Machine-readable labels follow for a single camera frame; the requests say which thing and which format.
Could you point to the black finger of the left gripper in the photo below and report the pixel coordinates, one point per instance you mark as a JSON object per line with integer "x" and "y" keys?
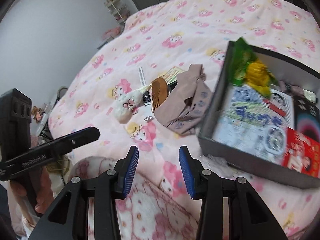
{"x": 52, "y": 150}

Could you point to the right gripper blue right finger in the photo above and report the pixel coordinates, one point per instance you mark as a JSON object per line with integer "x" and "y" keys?
{"x": 191, "y": 170}

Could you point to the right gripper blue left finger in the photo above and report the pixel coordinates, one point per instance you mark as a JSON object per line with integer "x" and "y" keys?
{"x": 126, "y": 170}

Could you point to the cartoon bead art pack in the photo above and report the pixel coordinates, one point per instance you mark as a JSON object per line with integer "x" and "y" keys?
{"x": 244, "y": 108}

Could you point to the clear phone case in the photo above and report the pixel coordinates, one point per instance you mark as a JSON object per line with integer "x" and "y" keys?
{"x": 267, "y": 143}

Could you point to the red packet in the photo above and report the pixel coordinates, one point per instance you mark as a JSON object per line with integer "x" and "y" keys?
{"x": 301, "y": 154}

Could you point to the green yellow snack bag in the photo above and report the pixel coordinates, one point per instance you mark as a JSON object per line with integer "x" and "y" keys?
{"x": 246, "y": 68}

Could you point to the black rainbow product box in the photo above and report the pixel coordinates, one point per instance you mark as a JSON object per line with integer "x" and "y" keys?
{"x": 306, "y": 118}

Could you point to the person left hand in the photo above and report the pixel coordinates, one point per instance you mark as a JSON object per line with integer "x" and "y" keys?
{"x": 44, "y": 195}

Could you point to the white pink kitty blanket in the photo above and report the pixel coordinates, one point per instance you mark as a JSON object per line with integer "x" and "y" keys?
{"x": 146, "y": 213}

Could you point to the beige pink garment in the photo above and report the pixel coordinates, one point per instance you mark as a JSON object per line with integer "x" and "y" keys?
{"x": 187, "y": 103}

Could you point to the wooden comb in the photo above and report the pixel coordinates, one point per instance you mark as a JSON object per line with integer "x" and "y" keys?
{"x": 160, "y": 92}

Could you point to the orange green leaflet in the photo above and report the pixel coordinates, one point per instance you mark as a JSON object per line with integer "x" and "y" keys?
{"x": 171, "y": 75}

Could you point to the pink cartoon bed sheet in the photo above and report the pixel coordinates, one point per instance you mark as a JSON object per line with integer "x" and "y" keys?
{"x": 175, "y": 33}

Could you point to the black storage box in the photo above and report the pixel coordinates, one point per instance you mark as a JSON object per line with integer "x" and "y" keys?
{"x": 294, "y": 79}

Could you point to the white plush keychain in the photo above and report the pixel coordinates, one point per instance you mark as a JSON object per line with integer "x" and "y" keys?
{"x": 126, "y": 106}

